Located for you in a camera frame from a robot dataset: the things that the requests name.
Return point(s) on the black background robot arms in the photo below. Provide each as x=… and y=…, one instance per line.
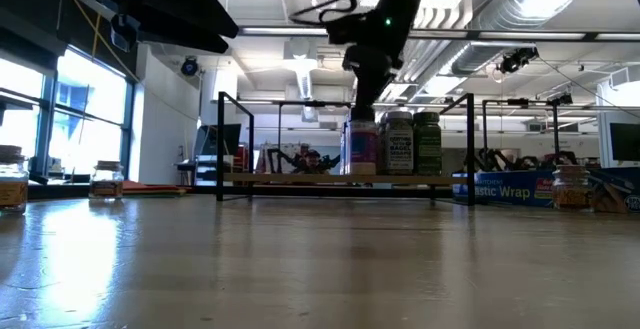
x=307, y=161
x=495, y=159

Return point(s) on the long ceiling light bar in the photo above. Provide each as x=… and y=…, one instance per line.
x=500, y=34

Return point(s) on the bagel seasoning jar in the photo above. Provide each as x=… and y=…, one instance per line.
x=398, y=149

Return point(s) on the black monitor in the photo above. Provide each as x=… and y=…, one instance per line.
x=220, y=139

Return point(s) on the blue plastic wrap box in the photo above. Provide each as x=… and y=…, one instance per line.
x=500, y=189

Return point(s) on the green-lidded green spice jar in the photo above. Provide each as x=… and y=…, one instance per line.
x=427, y=149

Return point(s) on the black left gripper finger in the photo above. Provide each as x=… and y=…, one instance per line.
x=367, y=94

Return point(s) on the black ceiling camera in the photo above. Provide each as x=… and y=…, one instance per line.
x=517, y=60

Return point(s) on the round black wall fixture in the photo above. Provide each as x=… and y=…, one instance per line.
x=189, y=67

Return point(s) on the white tower with black panel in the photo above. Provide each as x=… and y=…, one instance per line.
x=602, y=139

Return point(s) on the small glass jar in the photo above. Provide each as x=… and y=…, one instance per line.
x=106, y=186
x=571, y=196
x=12, y=189

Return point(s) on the black background rig frame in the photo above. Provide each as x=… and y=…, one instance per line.
x=555, y=134
x=279, y=134

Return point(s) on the purple-label spice jar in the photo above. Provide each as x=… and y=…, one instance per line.
x=363, y=146

